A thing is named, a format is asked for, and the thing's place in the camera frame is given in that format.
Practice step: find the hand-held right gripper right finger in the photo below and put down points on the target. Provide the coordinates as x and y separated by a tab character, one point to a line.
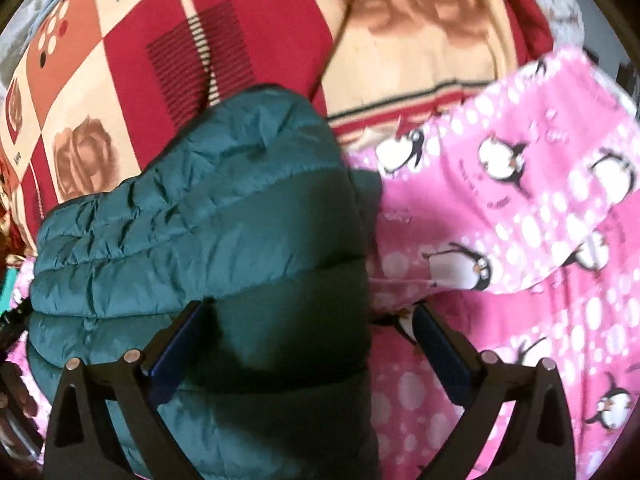
442	355

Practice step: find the pink penguin print blanket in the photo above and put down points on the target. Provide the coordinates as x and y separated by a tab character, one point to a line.
500	240

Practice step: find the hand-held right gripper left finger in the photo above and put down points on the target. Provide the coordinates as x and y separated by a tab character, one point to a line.
176	355

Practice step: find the grey fuzzy blanket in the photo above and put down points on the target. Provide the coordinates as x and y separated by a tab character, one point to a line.
560	5

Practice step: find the red and cream floral blanket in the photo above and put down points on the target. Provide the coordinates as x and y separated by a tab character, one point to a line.
280	45

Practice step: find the green quilted puffer jacket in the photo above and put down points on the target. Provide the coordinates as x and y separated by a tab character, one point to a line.
200	240

